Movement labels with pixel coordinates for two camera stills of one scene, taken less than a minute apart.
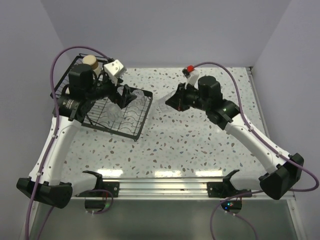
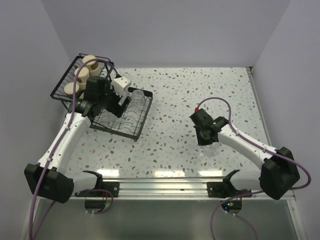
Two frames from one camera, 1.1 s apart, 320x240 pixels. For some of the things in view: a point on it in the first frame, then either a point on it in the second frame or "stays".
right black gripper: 177,101 → 201,142
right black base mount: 225,189 stays
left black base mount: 113,187 stays
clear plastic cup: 161,103 → 211,150
